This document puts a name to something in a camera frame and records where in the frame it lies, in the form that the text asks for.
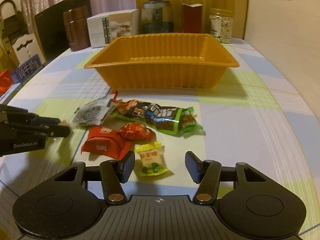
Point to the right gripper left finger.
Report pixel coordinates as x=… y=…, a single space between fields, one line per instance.
x=113 y=174

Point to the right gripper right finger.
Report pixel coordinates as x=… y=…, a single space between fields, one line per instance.
x=206 y=174

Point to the red square snack pack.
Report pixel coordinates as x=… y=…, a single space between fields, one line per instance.
x=106 y=141

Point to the yellow green candy packet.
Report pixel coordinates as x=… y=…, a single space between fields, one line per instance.
x=151 y=157

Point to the small red candy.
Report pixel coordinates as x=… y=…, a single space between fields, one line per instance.
x=136 y=131

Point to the green black snack bag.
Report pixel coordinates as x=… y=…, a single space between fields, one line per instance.
x=169 y=120

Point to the clear black seaweed packet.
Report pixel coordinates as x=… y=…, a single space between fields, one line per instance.
x=95 y=112

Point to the red box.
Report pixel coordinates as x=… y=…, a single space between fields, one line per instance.
x=6 y=81

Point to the blue milk carton box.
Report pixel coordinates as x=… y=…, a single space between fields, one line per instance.
x=27 y=70

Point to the checkered tablecloth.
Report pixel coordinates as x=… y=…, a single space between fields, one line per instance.
x=253 y=115

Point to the black glossy panel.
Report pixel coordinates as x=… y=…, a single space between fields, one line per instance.
x=51 y=29

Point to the orange plastic tray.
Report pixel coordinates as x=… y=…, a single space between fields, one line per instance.
x=168 y=60

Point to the brown cylindrical canister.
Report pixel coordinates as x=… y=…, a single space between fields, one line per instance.
x=75 y=21

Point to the white product box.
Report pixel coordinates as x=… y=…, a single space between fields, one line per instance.
x=103 y=28

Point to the plastic jar of nuts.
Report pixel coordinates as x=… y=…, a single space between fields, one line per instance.
x=221 y=24

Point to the dark red open carton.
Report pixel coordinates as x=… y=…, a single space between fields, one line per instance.
x=191 y=17

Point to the dark green glass jar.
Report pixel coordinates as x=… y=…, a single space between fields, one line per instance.
x=157 y=17

